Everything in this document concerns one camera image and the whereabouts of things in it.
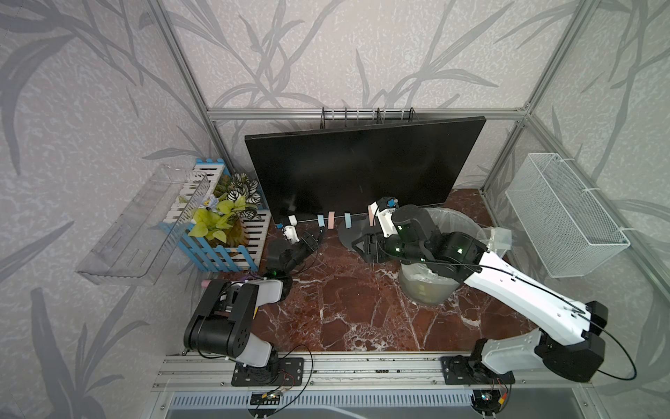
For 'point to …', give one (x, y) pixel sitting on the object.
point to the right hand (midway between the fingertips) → (358, 242)
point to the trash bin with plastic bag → (423, 285)
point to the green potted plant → (225, 216)
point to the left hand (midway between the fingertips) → (325, 230)
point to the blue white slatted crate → (211, 256)
